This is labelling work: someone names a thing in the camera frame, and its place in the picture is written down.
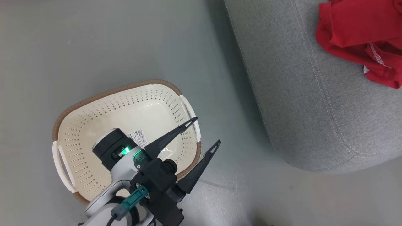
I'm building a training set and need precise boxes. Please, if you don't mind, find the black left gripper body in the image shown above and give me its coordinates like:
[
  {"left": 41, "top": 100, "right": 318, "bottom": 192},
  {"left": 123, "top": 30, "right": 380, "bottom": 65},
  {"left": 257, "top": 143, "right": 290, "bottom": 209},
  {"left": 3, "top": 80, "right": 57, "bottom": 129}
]
[{"left": 130, "top": 158, "right": 186, "bottom": 205}]

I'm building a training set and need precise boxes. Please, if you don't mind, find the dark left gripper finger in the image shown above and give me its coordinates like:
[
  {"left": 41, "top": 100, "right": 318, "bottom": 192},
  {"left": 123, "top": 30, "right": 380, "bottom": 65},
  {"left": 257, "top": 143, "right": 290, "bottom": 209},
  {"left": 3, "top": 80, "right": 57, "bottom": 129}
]
[
  {"left": 177, "top": 140, "right": 221, "bottom": 194},
  {"left": 144, "top": 117, "right": 198, "bottom": 160}
]

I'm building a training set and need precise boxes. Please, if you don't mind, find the red clothing with white trim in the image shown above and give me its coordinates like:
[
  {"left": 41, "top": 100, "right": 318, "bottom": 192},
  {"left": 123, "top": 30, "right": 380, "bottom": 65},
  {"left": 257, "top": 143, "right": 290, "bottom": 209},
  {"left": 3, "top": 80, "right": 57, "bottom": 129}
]
[{"left": 315, "top": 0, "right": 402, "bottom": 89}]

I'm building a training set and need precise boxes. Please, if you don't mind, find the cream perforated laundry basket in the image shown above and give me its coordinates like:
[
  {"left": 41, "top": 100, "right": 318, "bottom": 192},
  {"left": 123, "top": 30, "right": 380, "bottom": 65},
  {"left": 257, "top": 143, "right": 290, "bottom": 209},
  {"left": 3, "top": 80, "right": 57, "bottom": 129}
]
[{"left": 52, "top": 79, "right": 202, "bottom": 206}]

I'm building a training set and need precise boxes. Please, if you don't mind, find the white barcode label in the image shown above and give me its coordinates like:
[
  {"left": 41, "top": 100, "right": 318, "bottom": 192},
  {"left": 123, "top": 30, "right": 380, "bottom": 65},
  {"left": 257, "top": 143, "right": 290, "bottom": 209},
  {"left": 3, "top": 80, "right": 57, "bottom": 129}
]
[{"left": 127, "top": 128, "right": 148, "bottom": 150}]

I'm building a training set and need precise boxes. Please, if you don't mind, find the grey fabric sofa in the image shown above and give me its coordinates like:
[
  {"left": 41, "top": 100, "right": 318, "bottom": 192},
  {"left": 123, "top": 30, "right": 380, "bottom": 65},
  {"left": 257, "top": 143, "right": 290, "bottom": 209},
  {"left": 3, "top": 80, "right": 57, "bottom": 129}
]
[{"left": 223, "top": 0, "right": 402, "bottom": 174}]

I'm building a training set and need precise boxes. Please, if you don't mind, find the left arm teal-plug black cable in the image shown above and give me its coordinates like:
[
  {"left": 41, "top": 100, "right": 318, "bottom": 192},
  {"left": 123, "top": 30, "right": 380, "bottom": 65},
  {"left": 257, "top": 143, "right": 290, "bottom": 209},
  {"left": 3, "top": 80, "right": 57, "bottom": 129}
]
[{"left": 106, "top": 185, "right": 149, "bottom": 226}]

